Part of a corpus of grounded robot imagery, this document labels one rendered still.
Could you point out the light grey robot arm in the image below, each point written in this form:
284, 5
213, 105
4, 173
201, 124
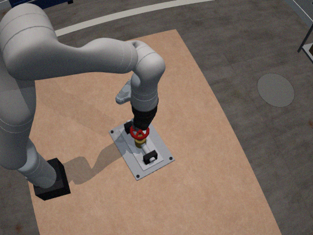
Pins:
30, 51

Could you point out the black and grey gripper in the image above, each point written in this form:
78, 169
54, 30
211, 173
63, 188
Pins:
144, 111

